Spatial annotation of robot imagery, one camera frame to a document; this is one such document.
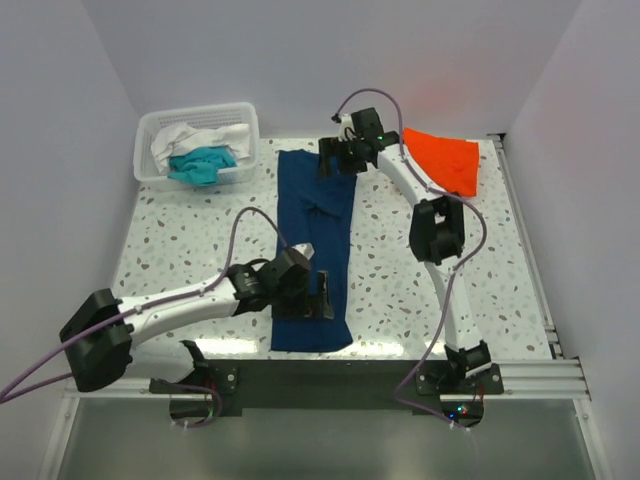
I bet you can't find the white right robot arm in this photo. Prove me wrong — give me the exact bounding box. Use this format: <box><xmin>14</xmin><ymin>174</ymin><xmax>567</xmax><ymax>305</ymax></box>
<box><xmin>318</xmin><ymin>108</ymin><xmax>491</xmax><ymax>393</ymax></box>

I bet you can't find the orange folded t shirt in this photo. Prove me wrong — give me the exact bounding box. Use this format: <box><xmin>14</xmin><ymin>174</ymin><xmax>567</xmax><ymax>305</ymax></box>
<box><xmin>403</xmin><ymin>128</ymin><xmax>480</xmax><ymax>197</ymax></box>

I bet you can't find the right side aluminium rail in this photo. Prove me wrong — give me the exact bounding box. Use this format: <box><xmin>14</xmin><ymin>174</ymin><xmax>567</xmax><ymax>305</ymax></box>
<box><xmin>488</xmin><ymin>133</ymin><xmax>580</xmax><ymax>360</ymax></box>

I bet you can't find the white plastic basket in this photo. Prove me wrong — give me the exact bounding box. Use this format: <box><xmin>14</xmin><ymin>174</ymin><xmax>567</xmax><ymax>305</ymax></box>
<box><xmin>133</xmin><ymin>102</ymin><xmax>260</xmax><ymax>191</ymax></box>

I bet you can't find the navy blue t shirt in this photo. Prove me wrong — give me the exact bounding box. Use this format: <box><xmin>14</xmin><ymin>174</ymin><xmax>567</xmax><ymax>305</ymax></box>
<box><xmin>270</xmin><ymin>148</ymin><xmax>359</xmax><ymax>354</ymax></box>

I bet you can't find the aluminium frame rail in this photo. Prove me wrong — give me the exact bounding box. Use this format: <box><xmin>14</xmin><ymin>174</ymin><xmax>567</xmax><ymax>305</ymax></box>
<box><xmin>497</xmin><ymin>359</ymin><xmax>591</xmax><ymax>400</ymax></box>

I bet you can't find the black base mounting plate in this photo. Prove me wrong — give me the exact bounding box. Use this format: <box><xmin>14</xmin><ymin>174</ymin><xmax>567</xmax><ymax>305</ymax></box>
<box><xmin>149</xmin><ymin>360</ymin><xmax>505</xmax><ymax>425</ymax></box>

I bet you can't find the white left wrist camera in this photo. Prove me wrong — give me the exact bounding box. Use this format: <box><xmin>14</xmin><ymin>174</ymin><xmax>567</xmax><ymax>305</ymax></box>
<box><xmin>293</xmin><ymin>243</ymin><xmax>315</xmax><ymax>260</ymax></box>

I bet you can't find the teal crumpled t shirt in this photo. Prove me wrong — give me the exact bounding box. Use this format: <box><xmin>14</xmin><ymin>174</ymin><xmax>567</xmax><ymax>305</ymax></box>
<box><xmin>168</xmin><ymin>147</ymin><xmax>237</xmax><ymax>187</ymax></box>

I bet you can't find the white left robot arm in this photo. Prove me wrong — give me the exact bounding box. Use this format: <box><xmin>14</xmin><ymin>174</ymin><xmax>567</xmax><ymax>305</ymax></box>
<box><xmin>59</xmin><ymin>244</ymin><xmax>334</xmax><ymax>393</ymax></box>

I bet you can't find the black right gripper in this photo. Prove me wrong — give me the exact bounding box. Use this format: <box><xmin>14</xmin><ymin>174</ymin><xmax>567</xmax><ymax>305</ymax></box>
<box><xmin>315</xmin><ymin>135</ymin><xmax>367</xmax><ymax>179</ymax></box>

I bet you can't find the white crumpled t shirt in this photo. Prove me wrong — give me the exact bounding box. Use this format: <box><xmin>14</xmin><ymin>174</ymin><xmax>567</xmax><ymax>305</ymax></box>
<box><xmin>150</xmin><ymin>122</ymin><xmax>251</xmax><ymax>174</ymax></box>

